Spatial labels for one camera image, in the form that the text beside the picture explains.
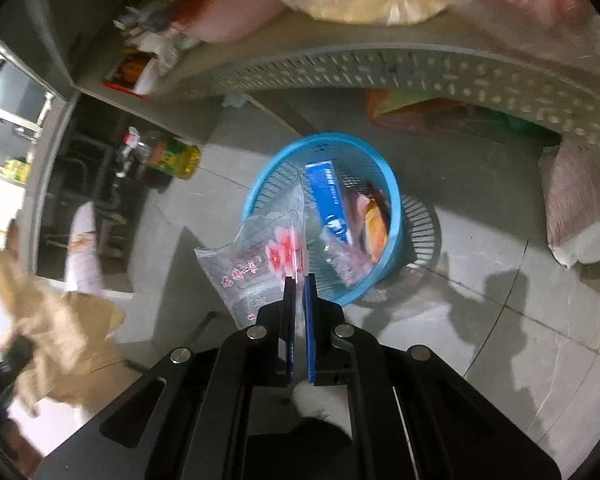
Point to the perforated metal shelf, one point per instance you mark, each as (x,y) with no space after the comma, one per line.
(445,56)

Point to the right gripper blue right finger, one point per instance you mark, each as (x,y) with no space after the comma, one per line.
(309,299)

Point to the clear plastic bag red print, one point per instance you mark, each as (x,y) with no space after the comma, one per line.
(251,271)

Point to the blue toothpaste box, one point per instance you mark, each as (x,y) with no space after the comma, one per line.
(329,201)

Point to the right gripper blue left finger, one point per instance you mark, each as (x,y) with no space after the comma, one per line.
(287,326)

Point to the blue plastic waste basket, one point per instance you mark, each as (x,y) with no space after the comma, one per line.
(414,234)

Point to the pink plastic basin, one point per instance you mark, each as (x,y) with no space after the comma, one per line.
(223,21)

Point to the orange plastic bag on floor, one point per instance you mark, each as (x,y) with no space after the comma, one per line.
(411,110)

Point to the red snack bag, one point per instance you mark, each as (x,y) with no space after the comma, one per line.
(369,220)

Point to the red box on shelf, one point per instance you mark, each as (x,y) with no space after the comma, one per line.
(136,74)

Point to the beige paper napkin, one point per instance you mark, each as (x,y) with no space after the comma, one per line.
(75,359)

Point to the pink white sack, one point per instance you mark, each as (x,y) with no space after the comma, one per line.
(570,175)

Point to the yellow cooking oil bottle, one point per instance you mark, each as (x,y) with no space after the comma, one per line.
(159,151)

